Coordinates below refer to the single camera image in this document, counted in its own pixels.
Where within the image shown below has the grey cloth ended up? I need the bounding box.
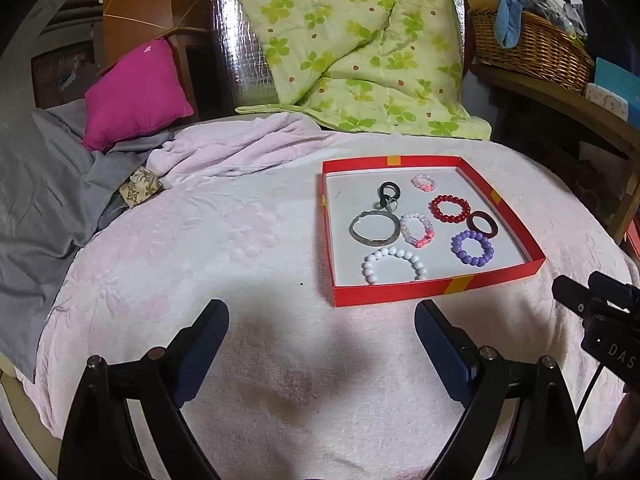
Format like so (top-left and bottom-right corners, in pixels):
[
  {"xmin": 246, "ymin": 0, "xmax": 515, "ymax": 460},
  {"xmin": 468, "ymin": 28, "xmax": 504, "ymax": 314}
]
[{"xmin": 0, "ymin": 99, "xmax": 176, "ymax": 381}]

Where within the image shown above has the clear plastic bag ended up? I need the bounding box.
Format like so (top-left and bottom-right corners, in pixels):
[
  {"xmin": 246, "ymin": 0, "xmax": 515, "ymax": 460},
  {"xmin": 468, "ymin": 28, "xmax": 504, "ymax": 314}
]
[{"xmin": 525, "ymin": 0, "xmax": 588, "ymax": 36}]

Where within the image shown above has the pink and clear bead bracelet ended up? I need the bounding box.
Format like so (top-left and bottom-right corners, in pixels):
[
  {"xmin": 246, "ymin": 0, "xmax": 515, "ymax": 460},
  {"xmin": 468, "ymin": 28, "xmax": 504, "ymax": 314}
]
[{"xmin": 399, "ymin": 212, "xmax": 435, "ymax": 249}]

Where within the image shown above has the blue card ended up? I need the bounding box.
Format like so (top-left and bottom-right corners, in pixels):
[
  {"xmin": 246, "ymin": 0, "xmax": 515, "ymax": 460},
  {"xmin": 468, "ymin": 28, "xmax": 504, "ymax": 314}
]
[{"xmin": 594, "ymin": 57, "xmax": 640, "ymax": 128}]

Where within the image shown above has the pale pink blanket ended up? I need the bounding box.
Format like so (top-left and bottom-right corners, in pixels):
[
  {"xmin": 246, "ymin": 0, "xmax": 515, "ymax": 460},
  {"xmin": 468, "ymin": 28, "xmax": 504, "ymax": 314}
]
[{"xmin": 20, "ymin": 112, "xmax": 640, "ymax": 480}]

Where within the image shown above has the dark brown ring bangle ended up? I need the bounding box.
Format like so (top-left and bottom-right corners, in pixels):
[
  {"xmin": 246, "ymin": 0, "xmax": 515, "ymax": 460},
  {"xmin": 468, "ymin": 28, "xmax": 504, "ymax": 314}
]
[{"xmin": 466, "ymin": 211, "xmax": 498, "ymax": 237}]

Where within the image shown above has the wooden shelf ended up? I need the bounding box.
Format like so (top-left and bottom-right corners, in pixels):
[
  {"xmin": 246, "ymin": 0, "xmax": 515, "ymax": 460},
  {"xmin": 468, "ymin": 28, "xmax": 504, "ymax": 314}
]
[{"xmin": 470, "ymin": 62, "xmax": 640, "ymax": 246}]

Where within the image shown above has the person's right hand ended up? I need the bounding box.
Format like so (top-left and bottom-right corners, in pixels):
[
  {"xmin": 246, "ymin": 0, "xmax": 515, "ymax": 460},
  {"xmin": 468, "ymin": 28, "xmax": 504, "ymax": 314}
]
[{"xmin": 597, "ymin": 390, "xmax": 640, "ymax": 478}]

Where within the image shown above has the red cardboard box tray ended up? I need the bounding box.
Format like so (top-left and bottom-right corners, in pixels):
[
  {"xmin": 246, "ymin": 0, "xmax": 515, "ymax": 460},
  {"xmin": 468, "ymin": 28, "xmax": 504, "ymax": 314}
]
[{"xmin": 316, "ymin": 155, "xmax": 547, "ymax": 307}]

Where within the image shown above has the purple bead bracelet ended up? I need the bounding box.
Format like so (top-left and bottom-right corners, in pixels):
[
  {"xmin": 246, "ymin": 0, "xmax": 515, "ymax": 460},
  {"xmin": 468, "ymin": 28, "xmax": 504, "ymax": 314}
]
[{"xmin": 451, "ymin": 229, "xmax": 496, "ymax": 266}]

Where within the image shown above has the wicker basket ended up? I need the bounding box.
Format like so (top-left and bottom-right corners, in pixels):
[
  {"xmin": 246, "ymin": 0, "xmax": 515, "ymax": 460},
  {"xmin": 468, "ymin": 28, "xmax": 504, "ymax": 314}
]
[{"xmin": 467, "ymin": 2, "xmax": 596, "ymax": 95}]

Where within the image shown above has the white patterned box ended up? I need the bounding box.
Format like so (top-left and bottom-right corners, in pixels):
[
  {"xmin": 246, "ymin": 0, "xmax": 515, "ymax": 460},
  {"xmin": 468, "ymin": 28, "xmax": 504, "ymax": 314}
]
[{"xmin": 585, "ymin": 82, "xmax": 630, "ymax": 121}]

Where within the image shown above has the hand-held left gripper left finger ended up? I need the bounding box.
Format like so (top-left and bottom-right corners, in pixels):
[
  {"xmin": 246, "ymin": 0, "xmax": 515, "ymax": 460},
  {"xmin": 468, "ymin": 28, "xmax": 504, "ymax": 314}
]
[{"xmin": 57, "ymin": 299, "xmax": 231, "ymax": 480}]

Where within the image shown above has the red bead bracelet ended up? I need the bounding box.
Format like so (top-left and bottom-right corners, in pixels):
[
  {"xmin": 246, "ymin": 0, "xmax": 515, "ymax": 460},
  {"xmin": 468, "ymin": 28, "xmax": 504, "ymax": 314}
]
[{"xmin": 428, "ymin": 194, "xmax": 472, "ymax": 223}]

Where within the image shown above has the magenta pillow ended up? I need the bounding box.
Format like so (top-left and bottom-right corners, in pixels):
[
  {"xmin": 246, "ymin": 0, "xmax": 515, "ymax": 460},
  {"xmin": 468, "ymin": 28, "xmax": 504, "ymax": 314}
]
[{"xmin": 82, "ymin": 39, "xmax": 195, "ymax": 153}]

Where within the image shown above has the green clover print quilt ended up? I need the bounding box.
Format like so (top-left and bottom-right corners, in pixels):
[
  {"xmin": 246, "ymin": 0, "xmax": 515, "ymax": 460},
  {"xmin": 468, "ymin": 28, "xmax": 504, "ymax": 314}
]
[{"xmin": 218, "ymin": 0, "xmax": 493, "ymax": 140}]

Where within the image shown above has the small patterned beige cloth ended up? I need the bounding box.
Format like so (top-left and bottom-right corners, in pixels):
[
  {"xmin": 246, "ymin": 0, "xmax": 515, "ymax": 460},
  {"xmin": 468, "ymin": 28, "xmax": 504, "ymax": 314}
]
[{"xmin": 119, "ymin": 167, "xmax": 165, "ymax": 208}]

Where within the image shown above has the white bead bracelet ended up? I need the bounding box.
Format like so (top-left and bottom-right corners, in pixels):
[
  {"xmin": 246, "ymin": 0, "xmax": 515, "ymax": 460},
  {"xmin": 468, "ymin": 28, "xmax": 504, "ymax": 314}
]
[{"xmin": 362, "ymin": 247, "xmax": 428, "ymax": 286}]

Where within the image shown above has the black carabiner keyring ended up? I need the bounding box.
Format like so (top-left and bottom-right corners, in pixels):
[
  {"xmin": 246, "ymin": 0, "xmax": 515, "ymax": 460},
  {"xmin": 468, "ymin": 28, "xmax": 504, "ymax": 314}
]
[{"xmin": 376, "ymin": 181, "xmax": 402, "ymax": 211}]

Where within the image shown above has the blue cloth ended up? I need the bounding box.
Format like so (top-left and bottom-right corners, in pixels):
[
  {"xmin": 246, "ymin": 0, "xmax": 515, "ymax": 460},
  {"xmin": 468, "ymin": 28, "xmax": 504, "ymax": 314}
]
[{"xmin": 495, "ymin": 0, "xmax": 543, "ymax": 51}]

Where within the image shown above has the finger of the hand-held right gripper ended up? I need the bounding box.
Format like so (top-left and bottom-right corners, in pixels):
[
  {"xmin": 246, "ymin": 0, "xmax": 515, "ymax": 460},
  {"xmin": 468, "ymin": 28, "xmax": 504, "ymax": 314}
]
[{"xmin": 551, "ymin": 275, "xmax": 596, "ymax": 318}]

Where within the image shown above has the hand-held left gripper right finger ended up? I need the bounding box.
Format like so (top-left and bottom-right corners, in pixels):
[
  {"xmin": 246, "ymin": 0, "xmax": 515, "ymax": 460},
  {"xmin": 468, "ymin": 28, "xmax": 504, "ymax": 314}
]
[{"xmin": 415, "ymin": 299, "xmax": 587, "ymax": 480}]

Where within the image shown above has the dark wicker drawer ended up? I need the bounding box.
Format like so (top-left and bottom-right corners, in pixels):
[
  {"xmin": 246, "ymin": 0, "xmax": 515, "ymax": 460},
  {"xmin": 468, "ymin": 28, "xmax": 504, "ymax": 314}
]
[{"xmin": 31, "ymin": 40, "xmax": 101, "ymax": 111}]

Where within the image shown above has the black cable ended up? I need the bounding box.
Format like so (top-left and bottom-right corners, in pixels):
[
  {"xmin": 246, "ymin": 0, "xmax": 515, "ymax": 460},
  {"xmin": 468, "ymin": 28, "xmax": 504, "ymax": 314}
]
[{"xmin": 575, "ymin": 362, "xmax": 606, "ymax": 421}]

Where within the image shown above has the silver metal bangle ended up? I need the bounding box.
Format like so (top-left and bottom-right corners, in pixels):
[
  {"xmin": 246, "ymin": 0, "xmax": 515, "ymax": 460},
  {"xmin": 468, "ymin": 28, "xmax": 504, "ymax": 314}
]
[{"xmin": 350, "ymin": 210, "xmax": 401, "ymax": 247}]

